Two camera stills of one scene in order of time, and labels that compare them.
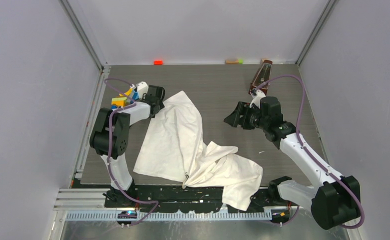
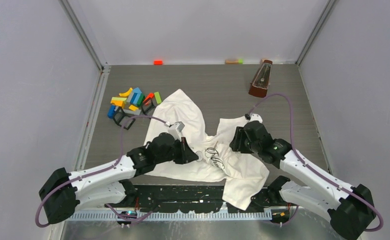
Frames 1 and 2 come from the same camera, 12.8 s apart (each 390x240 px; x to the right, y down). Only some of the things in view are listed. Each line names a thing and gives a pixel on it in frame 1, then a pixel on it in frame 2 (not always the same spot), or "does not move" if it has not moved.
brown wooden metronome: [262, 76] does not move
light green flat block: [119, 98] does not move
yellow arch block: [129, 92] does not move
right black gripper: [242, 108] → [236, 144]
